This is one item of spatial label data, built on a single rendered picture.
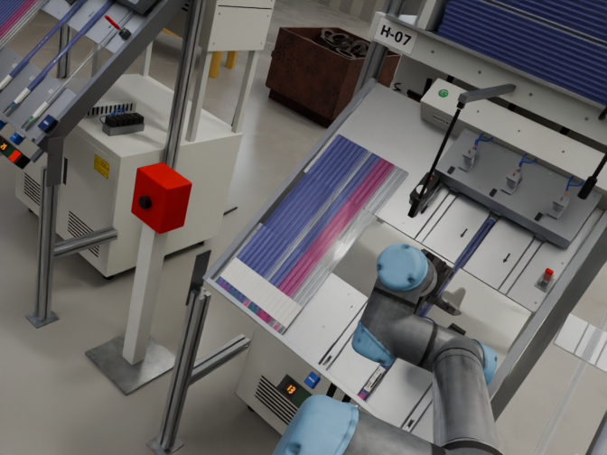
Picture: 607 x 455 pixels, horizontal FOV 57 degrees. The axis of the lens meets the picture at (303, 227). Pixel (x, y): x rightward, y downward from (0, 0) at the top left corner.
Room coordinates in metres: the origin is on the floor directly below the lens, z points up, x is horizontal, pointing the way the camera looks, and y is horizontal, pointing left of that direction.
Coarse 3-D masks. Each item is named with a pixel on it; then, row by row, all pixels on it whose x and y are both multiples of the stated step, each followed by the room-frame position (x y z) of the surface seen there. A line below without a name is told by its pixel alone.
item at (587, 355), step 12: (600, 324) 0.93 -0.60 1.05; (600, 336) 0.91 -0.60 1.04; (588, 348) 0.89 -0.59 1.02; (588, 360) 0.87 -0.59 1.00; (576, 372) 0.86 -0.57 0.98; (576, 384) 0.84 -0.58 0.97; (564, 396) 0.82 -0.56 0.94; (564, 408) 0.80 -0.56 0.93; (552, 420) 0.79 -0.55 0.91; (552, 432) 0.77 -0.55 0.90; (540, 444) 0.75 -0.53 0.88
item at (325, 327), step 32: (320, 288) 1.08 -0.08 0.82; (352, 288) 1.08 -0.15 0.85; (320, 320) 1.02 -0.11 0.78; (352, 320) 1.01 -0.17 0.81; (320, 352) 0.96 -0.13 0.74; (352, 352) 0.96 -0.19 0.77; (352, 384) 0.90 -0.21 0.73; (384, 384) 0.90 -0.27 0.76; (416, 384) 0.90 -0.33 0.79; (384, 416) 0.85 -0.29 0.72; (416, 416) 0.85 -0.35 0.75
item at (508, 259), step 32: (384, 96) 1.51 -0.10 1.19; (352, 128) 1.43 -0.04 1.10; (384, 128) 1.42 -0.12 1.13; (416, 128) 1.41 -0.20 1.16; (416, 160) 1.34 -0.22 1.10; (448, 192) 1.26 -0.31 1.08; (416, 224) 1.20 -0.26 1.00; (448, 224) 1.19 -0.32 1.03; (480, 224) 1.19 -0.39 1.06; (512, 224) 1.19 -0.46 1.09; (448, 256) 1.13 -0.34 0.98; (480, 256) 1.13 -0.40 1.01; (512, 256) 1.12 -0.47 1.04; (544, 256) 1.12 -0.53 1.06; (512, 288) 1.06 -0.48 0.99
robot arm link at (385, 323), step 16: (368, 304) 0.74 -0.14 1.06; (384, 304) 0.72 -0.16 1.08; (400, 304) 0.72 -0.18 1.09; (368, 320) 0.71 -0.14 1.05; (384, 320) 0.71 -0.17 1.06; (400, 320) 0.71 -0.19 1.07; (416, 320) 0.72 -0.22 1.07; (368, 336) 0.69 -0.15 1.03; (384, 336) 0.69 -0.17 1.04; (400, 336) 0.69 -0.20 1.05; (416, 336) 0.70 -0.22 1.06; (368, 352) 0.68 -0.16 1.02; (384, 352) 0.68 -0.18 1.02; (400, 352) 0.69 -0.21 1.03; (416, 352) 0.68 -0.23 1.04
